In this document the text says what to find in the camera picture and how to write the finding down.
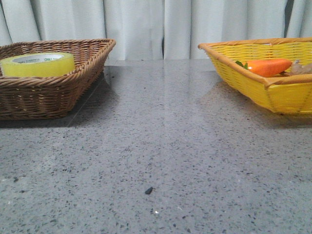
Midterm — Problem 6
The white curtain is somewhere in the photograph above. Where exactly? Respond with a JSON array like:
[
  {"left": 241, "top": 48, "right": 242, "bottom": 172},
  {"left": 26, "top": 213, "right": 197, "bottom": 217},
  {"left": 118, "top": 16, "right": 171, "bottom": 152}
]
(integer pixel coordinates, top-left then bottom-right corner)
[{"left": 0, "top": 0, "right": 312, "bottom": 60}]

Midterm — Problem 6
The yellow tape roll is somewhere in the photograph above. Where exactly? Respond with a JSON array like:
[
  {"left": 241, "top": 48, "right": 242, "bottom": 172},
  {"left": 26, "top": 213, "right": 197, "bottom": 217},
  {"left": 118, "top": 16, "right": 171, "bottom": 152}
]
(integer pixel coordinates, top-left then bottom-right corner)
[{"left": 0, "top": 52, "right": 75, "bottom": 78}]

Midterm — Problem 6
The orange toy carrot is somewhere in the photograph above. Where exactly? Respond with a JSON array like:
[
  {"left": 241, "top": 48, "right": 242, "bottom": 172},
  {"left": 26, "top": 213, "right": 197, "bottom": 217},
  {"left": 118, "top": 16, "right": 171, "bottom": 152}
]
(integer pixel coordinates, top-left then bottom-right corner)
[{"left": 235, "top": 58, "right": 292, "bottom": 78}]

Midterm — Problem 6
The yellow woven basket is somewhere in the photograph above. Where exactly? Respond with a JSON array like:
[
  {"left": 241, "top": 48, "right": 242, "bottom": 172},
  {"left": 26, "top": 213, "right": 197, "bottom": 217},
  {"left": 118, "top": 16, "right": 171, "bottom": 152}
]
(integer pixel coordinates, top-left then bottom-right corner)
[{"left": 198, "top": 37, "right": 312, "bottom": 114}]

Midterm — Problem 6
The brown wicker basket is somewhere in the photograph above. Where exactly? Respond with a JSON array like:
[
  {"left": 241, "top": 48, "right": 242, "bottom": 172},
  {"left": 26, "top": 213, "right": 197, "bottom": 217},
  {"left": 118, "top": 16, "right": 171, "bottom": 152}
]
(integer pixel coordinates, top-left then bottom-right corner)
[{"left": 0, "top": 39, "right": 116, "bottom": 120}]

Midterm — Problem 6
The small black debris chip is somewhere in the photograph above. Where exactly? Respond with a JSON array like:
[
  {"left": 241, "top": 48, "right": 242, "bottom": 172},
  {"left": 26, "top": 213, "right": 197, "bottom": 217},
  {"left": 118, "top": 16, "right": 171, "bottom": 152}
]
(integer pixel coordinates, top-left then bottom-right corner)
[{"left": 145, "top": 187, "right": 154, "bottom": 195}]

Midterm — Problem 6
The beige ginger root piece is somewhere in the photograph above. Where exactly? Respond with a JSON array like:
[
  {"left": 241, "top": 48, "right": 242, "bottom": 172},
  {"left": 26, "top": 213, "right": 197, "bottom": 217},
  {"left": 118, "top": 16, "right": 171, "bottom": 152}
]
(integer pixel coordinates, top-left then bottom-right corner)
[{"left": 284, "top": 59, "right": 312, "bottom": 76}]

